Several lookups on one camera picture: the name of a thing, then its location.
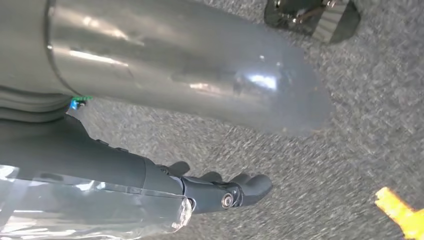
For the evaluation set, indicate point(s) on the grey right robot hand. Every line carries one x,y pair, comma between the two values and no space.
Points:
165,59

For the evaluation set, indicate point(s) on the black robot foot mechanism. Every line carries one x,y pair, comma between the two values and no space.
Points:
285,16

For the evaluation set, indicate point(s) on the yellow floor tape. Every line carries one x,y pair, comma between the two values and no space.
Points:
404,215

